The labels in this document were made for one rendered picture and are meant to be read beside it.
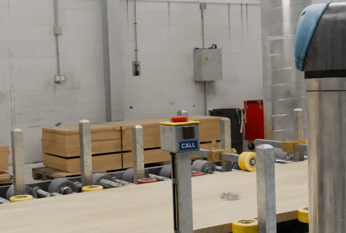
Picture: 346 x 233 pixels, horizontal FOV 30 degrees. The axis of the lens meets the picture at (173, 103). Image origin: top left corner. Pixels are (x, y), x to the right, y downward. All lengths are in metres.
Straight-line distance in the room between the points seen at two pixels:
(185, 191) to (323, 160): 0.51
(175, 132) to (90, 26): 7.97
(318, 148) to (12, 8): 8.04
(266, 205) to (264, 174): 0.08
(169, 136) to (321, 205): 0.50
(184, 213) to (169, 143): 0.17
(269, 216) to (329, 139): 0.64
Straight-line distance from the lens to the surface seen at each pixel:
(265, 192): 1.70
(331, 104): 1.11
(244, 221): 1.87
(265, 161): 1.68
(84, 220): 1.99
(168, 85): 10.04
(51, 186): 3.05
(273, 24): 6.02
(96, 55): 9.44
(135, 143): 2.72
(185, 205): 1.55
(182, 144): 1.50
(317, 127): 1.12
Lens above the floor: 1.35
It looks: 3 degrees down
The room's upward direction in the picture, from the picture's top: 2 degrees counter-clockwise
